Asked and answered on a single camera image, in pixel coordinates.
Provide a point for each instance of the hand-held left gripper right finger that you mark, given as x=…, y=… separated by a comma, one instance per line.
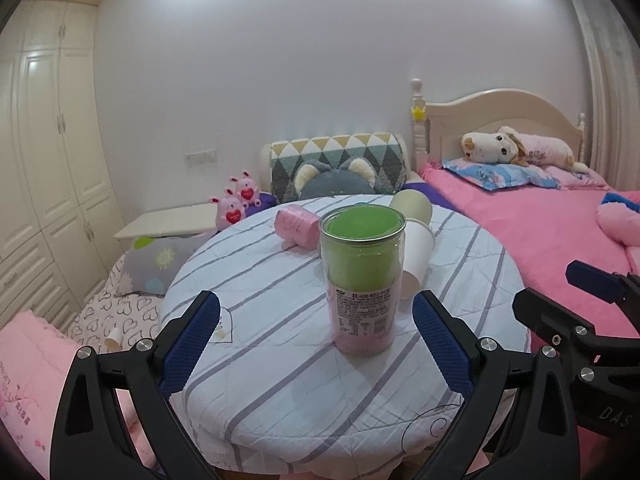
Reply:
x=442, y=345

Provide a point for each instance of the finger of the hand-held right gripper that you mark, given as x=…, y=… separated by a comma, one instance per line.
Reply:
x=542, y=312
x=595, y=281

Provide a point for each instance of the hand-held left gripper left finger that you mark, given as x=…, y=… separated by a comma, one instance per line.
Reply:
x=187, y=345

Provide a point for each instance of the clear green and pink cup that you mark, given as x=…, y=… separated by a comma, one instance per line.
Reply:
x=362, y=280

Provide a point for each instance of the small paper cup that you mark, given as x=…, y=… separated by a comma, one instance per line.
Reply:
x=113, y=341

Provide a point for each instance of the white paper cup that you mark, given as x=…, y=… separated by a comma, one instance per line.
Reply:
x=416, y=255

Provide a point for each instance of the cream cup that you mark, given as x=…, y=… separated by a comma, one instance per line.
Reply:
x=412, y=206

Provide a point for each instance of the pink plush pillow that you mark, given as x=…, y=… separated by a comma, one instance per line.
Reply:
x=620, y=220

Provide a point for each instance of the heart print sheet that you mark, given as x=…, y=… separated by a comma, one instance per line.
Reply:
x=125, y=310

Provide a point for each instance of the pink bed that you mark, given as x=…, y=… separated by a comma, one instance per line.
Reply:
x=540, y=230

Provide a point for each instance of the grey flower pillow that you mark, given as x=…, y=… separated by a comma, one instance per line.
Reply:
x=160, y=262

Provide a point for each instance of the striped cloth round table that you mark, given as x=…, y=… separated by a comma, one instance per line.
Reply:
x=280, y=300

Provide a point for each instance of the white board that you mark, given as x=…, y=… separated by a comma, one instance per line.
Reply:
x=167, y=221

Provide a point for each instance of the pink bunny plush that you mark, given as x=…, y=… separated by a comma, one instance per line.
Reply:
x=246, y=191
x=231, y=212

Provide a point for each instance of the blue cartoon pillow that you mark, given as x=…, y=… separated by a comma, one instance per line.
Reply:
x=495, y=175

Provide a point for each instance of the dog plush toy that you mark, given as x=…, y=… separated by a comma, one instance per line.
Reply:
x=510, y=147

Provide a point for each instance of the pink printed quilt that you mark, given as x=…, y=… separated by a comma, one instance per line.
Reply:
x=30, y=375

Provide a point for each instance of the cream bed headboard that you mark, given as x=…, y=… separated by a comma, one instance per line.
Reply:
x=520, y=115

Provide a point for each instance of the grey cat cushion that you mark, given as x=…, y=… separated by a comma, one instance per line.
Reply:
x=334, y=182

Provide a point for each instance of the white curtain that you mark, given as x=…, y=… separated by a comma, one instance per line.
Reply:
x=607, y=85

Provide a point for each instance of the triangle patterned cushion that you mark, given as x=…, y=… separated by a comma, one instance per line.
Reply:
x=345, y=152

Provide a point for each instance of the yellow crown sticker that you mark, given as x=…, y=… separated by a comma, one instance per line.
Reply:
x=417, y=111

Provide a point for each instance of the cream wardrobe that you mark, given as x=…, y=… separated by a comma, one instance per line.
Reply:
x=45, y=150

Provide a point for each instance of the white wall socket panel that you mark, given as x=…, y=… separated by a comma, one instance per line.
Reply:
x=200, y=156

